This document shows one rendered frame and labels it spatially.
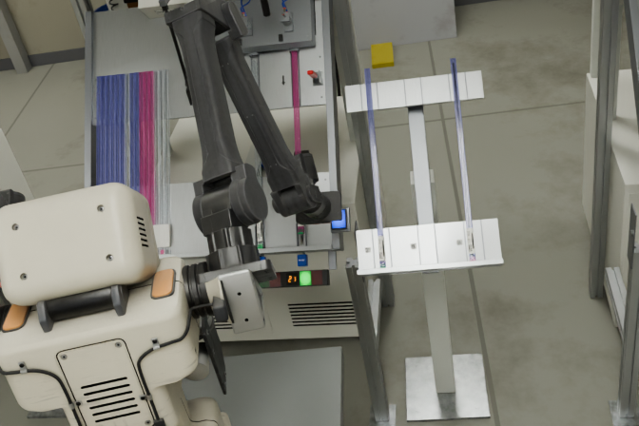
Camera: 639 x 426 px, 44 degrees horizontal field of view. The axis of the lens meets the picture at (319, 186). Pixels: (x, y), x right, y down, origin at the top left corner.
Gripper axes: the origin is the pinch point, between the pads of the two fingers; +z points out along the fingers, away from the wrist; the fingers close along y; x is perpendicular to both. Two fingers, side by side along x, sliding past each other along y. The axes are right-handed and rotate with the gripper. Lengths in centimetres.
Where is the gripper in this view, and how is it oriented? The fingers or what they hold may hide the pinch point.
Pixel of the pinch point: (325, 212)
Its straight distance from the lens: 180.1
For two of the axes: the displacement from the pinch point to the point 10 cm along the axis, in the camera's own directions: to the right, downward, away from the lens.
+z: 1.9, 1.6, 9.7
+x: 0.5, 9.8, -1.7
